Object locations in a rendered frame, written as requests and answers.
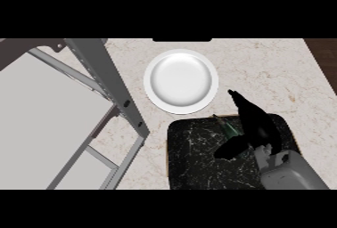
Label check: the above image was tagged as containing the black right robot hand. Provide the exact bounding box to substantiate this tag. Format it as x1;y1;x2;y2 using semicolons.
213;89;284;160

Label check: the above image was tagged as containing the black marble tray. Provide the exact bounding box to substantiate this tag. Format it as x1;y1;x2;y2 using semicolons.
166;113;302;191

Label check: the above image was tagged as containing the white round plate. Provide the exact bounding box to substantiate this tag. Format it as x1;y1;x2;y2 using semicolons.
142;48;220;115

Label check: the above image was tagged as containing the grey metal shelf rack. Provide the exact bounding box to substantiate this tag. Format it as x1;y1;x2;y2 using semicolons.
0;38;151;191

